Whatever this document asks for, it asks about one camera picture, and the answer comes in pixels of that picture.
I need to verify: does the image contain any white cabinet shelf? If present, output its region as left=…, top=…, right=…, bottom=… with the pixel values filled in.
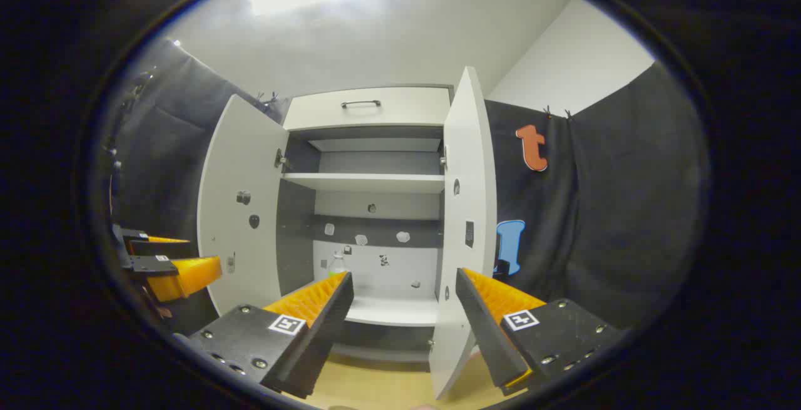
left=283, top=173, right=446, bottom=194

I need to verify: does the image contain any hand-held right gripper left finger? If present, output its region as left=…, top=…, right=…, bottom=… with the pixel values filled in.
left=172, top=271, right=355, bottom=400

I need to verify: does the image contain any white and grey cabinet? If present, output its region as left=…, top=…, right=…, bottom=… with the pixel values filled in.
left=275, top=83, right=454, bottom=364

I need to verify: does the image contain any white cabinet door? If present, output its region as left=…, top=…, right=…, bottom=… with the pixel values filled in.
left=429, top=66, right=498, bottom=401
left=197, top=94, right=290, bottom=317

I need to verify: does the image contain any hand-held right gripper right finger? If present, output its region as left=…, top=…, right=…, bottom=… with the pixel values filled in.
left=455, top=267, right=626, bottom=397

